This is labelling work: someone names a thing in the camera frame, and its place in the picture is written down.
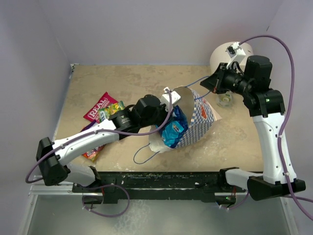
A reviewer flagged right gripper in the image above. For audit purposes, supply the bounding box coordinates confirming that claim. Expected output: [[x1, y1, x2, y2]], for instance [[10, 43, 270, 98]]
[[201, 62, 253, 96]]

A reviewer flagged checkered paper bag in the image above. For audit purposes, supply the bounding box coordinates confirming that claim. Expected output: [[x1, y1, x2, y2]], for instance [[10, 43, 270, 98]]
[[133, 75, 223, 165]]

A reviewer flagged teal snack packet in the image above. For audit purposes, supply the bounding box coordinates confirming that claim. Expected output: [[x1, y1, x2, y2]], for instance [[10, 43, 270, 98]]
[[159, 106, 188, 148]]

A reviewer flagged red Real crisps bag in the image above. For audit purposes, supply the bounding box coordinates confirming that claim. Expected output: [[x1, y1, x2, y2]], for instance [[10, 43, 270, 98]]
[[83, 92, 117, 123]]

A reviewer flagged green Fox's candy bag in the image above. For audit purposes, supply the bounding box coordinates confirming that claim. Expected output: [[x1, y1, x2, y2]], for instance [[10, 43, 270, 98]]
[[98, 101, 125, 122]]

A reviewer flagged purple chocolate bar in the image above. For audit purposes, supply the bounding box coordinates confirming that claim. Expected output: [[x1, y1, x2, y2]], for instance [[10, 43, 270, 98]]
[[81, 120, 97, 132]]

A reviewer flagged orange snack bag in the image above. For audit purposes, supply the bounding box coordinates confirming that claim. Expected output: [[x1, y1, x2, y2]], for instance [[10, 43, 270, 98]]
[[82, 145, 104, 162]]

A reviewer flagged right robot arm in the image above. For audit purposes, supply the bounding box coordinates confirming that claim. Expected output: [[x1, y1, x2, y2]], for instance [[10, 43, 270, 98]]
[[200, 55, 306, 201]]

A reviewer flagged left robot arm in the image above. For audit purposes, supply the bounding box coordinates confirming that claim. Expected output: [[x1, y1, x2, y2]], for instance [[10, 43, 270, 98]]
[[35, 91, 173, 192]]

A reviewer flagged clear plastic lid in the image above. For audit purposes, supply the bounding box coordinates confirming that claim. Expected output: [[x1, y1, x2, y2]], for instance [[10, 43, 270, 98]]
[[216, 91, 233, 107]]

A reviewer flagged white cylindrical container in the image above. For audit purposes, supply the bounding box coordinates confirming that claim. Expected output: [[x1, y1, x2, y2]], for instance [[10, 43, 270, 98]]
[[209, 42, 254, 74]]

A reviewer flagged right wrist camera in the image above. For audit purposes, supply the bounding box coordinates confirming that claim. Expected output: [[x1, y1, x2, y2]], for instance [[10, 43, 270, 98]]
[[226, 42, 246, 68]]

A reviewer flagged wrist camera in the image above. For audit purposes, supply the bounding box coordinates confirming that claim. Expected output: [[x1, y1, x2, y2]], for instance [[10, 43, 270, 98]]
[[226, 42, 246, 68], [160, 87, 181, 108]]

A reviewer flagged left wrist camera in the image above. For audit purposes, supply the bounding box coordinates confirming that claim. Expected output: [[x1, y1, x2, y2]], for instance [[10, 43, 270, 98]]
[[160, 87, 181, 108]]

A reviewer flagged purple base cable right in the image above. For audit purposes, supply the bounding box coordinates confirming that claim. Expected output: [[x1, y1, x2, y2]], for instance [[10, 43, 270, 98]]
[[216, 188, 250, 212]]

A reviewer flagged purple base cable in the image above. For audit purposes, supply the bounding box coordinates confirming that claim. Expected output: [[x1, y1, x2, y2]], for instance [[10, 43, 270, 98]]
[[216, 188, 250, 212], [82, 183, 132, 217]]

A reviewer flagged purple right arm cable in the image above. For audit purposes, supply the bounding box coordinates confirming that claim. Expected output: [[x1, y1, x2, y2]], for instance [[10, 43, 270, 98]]
[[239, 36, 313, 220]]

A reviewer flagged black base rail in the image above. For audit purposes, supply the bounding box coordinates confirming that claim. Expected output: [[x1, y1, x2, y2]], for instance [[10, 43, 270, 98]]
[[29, 171, 289, 204]]

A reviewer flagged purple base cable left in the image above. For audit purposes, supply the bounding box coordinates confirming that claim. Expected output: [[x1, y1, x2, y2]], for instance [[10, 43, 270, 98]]
[[82, 183, 132, 217]]

